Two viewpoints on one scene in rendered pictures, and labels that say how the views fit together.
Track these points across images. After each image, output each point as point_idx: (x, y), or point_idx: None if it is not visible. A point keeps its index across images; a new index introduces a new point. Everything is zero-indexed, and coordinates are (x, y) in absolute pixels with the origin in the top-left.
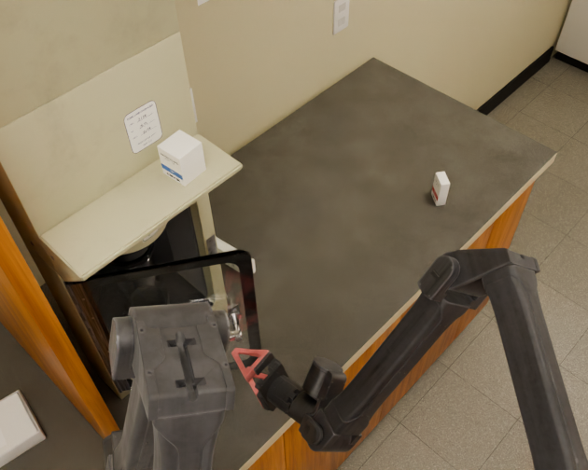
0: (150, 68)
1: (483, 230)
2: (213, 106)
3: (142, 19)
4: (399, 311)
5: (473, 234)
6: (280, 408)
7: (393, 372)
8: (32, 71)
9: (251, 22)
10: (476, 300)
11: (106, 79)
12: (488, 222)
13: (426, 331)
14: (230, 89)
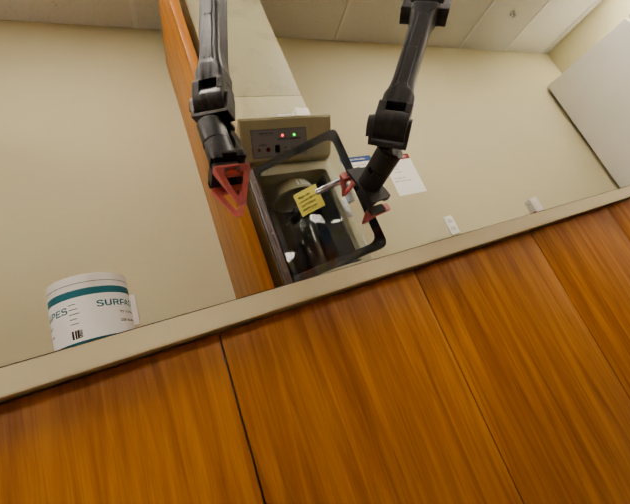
0: (288, 102)
1: (590, 204)
2: (381, 252)
3: (283, 86)
4: (517, 220)
5: (577, 200)
6: (366, 174)
7: (404, 48)
8: (238, 85)
9: (391, 215)
10: (443, 3)
11: (268, 98)
12: (591, 199)
13: (412, 20)
14: (389, 245)
